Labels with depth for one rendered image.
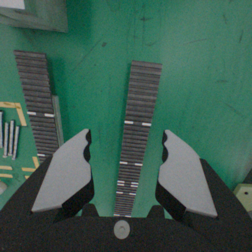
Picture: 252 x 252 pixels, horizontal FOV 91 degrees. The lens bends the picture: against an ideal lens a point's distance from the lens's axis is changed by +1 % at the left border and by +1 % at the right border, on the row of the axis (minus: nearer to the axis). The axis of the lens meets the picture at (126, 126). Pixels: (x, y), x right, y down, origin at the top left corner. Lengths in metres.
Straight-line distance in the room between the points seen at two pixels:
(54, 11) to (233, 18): 0.27
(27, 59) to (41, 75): 0.03
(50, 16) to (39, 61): 0.07
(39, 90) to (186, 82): 0.27
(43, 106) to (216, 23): 0.32
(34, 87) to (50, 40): 0.09
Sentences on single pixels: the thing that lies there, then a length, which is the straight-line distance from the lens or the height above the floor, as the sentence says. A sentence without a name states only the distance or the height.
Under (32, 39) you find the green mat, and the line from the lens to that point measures 0.31.
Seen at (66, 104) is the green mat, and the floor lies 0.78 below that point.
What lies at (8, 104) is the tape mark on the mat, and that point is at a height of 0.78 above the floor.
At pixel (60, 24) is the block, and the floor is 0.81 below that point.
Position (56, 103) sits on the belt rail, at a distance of 0.29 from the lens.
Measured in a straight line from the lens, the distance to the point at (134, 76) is 0.22.
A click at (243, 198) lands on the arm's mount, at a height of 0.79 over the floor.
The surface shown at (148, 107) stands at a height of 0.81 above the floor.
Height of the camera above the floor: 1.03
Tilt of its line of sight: 65 degrees down
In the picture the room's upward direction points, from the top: 174 degrees counter-clockwise
